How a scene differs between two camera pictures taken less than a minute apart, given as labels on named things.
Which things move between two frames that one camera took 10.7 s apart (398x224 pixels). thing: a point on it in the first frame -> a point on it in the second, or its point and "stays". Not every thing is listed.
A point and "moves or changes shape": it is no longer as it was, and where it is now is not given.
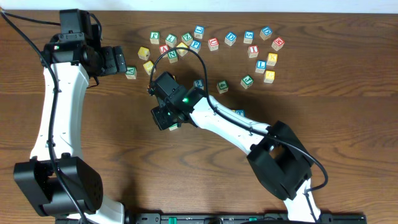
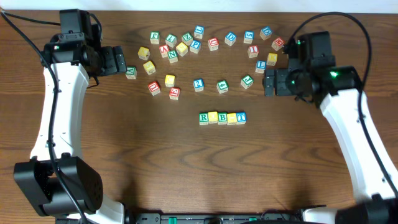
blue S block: [249, 37] stays
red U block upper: [213, 44] stays
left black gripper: [115, 60] stays
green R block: [173, 127] moves or changes shape
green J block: [247, 81] stays
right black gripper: [157, 112] -> [271, 81]
